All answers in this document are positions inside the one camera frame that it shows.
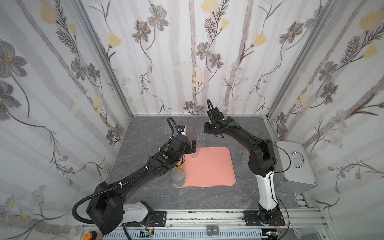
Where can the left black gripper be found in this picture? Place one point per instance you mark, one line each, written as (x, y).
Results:
(193, 146)

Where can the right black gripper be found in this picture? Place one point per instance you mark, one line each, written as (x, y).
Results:
(207, 127)

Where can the clear faceted glass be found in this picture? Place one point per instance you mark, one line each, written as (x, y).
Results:
(195, 149)
(201, 136)
(166, 127)

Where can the tall teal plastic cup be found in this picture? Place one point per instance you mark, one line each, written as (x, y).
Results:
(178, 176)

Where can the pink plastic tray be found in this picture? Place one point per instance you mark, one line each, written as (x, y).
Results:
(213, 167)

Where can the tall yellow plastic cup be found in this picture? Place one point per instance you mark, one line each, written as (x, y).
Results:
(182, 161)

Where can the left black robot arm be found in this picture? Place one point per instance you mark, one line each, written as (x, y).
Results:
(104, 208)

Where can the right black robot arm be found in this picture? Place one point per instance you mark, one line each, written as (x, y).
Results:
(261, 162)

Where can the small pink glass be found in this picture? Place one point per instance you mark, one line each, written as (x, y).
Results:
(191, 135)

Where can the frosted clear cup right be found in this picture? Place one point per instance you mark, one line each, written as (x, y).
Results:
(245, 159)

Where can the grey metal case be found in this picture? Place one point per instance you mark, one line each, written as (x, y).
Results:
(294, 172)

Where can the orange black bottle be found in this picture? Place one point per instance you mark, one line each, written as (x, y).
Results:
(93, 235)

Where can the clear plastic beaker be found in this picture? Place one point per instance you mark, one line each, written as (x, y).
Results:
(300, 232)

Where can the aluminium mounting rail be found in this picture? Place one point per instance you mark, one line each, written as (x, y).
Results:
(224, 225)

